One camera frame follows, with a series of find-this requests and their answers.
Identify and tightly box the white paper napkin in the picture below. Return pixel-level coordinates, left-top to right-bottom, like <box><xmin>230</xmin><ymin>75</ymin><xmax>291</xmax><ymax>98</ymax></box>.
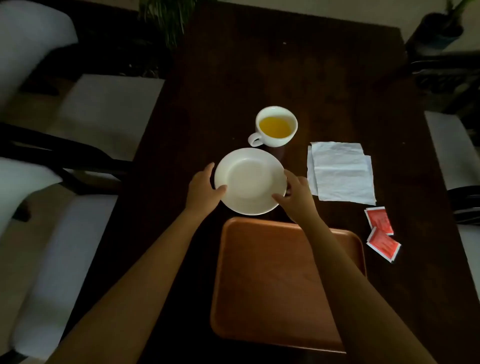
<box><xmin>309</xmin><ymin>141</ymin><xmax>377</xmax><ymax>206</ymax></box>
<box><xmin>306</xmin><ymin>145</ymin><xmax>320</xmax><ymax>197</ymax></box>

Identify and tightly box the white cup with yellow juice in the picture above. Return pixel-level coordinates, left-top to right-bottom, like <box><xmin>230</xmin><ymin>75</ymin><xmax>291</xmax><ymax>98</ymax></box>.
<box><xmin>247</xmin><ymin>105</ymin><xmax>299</xmax><ymax>148</ymax></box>

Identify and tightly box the orange-brown tray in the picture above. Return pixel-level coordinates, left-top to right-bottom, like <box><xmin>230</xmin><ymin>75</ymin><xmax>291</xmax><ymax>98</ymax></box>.
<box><xmin>209</xmin><ymin>216</ymin><xmax>367</xmax><ymax>354</ymax></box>

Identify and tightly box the white cushioned black frame chair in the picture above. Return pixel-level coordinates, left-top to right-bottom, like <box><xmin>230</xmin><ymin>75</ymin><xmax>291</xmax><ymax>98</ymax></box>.
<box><xmin>0</xmin><ymin>0</ymin><xmax>166</xmax><ymax>183</ymax></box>
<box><xmin>408</xmin><ymin>50</ymin><xmax>480</xmax><ymax>226</ymax></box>
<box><xmin>0</xmin><ymin>157</ymin><xmax>119</xmax><ymax>364</ymax></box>
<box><xmin>456</xmin><ymin>224</ymin><xmax>480</xmax><ymax>303</ymax></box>

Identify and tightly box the person's right hand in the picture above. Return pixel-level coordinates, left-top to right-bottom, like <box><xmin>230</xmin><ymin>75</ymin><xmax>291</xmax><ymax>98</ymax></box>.
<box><xmin>271</xmin><ymin>169</ymin><xmax>320</xmax><ymax>226</ymax></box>

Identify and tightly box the green leafy plant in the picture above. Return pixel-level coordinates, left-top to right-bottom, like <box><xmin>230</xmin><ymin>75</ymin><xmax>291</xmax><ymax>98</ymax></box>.
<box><xmin>138</xmin><ymin>0</ymin><xmax>200</xmax><ymax>50</ymax></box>

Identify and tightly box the person's left hand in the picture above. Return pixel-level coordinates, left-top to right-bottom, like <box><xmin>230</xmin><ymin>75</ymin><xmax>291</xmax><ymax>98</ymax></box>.
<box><xmin>184</xmin><ymin>161</ymin><xmax>228</xmax><ymax>222</ymax></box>

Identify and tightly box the person's right forearm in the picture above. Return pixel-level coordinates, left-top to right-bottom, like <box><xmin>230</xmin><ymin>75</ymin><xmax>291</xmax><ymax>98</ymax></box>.
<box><xmin>299</xmin><ymin>217</ymin><xmax>438</xmax><ymax>364</ymax></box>

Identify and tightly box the red sachet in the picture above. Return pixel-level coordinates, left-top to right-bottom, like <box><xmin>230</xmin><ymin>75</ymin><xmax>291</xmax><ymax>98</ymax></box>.
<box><xmin>364</xmin><ymin>206</ymin><xmax>395</xmax><ymax>236</ymax></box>
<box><xmin>366</xmin><ymin>226</ymin><xmax>402</xmax><ymax>263</ymax></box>

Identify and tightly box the white saucer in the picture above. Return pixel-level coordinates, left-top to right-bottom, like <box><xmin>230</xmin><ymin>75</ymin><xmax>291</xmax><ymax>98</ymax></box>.
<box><xmin>214</xmin><ymin>147</ymin><xmax>289</xmax><ymax>217</ymax></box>

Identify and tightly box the person's left forearm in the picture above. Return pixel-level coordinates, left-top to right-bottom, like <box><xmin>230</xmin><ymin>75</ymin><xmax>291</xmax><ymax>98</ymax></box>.
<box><xmin>46</xmin><ymin>209</ymin><xmax>211</xmax><ymax>364</ymax></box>

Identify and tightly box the potted plant in dark pot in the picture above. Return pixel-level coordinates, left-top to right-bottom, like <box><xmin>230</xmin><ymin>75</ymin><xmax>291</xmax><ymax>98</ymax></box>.
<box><xmin>406</xmin><ymin>0</ymin><xmax>479</xmax><ymax>57</ymax></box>

